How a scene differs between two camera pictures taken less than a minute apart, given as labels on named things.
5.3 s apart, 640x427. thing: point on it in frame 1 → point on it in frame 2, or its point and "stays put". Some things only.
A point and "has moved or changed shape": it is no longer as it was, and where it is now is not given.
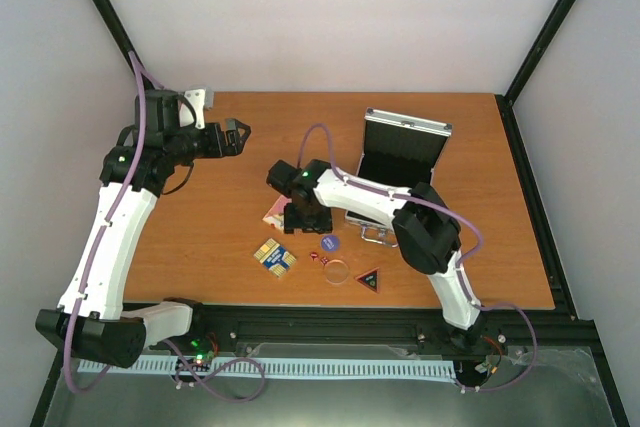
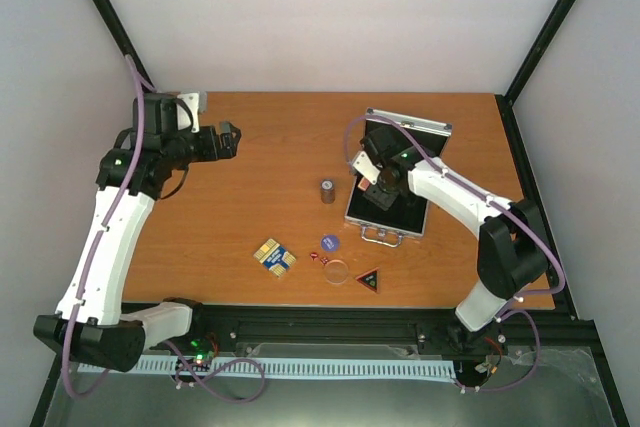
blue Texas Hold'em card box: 275,257 stays put
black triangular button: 372,279 stays put
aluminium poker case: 397,154 stays put
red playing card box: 276,213 has moved or changed shape
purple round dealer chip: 330,243 stays put
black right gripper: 323,226 → 383,199
